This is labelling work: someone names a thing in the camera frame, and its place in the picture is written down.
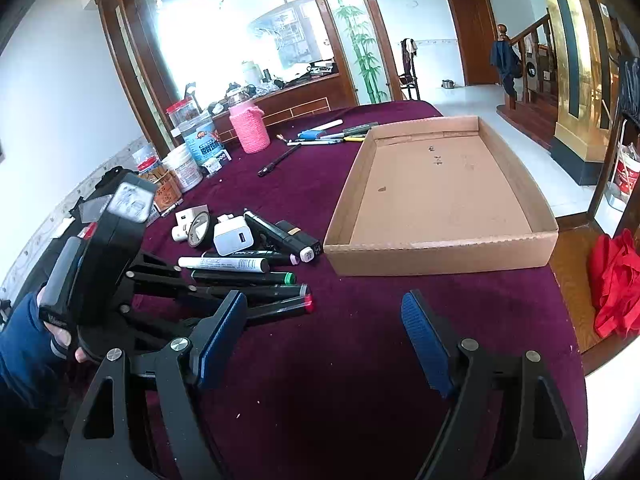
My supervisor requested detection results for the red-capped black marker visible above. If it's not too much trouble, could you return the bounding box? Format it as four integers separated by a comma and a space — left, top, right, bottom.
247, 294, 314, 324

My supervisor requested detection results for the white USB charger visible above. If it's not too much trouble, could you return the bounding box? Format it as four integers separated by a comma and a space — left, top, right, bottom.
213, 214, 255, 257

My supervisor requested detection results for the pink-capped black marker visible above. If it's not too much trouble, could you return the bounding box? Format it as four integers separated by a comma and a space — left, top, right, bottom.
243, 210, 314, 263

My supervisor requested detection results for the green-capped black marker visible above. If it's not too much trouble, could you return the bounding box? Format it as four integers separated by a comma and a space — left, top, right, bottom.
191, 270, 297, 286

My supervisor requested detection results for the white marker pen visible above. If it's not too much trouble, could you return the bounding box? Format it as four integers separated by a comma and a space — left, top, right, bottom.
178, 257, 270, 273

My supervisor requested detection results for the left hand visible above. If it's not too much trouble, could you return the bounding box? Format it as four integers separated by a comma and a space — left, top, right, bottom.
37, 284, 91, 365

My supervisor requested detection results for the maroon velvet tablecloth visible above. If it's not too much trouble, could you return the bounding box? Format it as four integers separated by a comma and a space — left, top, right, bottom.
24, 100, 589, 480

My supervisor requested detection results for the white plastic tub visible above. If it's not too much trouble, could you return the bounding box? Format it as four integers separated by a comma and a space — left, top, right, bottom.
162, 144, 203, 193

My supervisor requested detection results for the cardboard tray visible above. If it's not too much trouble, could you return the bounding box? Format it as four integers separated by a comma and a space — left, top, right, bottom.
323, 116, 559, 276

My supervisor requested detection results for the blue printed box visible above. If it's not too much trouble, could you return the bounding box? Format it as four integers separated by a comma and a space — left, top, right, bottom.
182, 119, 224, 166

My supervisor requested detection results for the red cloth on chair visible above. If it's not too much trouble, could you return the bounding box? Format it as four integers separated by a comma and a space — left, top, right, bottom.
587, 229, 640, 338

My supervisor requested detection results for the wooden chair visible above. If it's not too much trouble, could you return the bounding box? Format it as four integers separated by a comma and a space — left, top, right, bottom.
550, 114, 639, 376

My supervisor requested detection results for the black pen on table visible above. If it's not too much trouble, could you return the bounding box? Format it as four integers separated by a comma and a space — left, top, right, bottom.
257, 144, 300, 178

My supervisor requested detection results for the pink knitted jar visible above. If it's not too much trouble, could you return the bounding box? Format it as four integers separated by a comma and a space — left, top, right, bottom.
229, 101, 270, 154

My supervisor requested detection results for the blue and white eraser pen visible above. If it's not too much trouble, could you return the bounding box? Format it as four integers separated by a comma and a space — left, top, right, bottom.
297, 119, 343, 141

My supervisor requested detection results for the white paint bucket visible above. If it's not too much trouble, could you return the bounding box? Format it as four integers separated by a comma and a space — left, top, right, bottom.
614, 144, 640, 196

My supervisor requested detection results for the wooden sideboard cabinet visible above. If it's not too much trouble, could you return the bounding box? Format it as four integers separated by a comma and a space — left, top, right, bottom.
211, 71, 359, 143

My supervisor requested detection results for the wooden door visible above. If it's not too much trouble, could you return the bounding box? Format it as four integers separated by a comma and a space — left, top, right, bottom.
447, 0, 498, 86

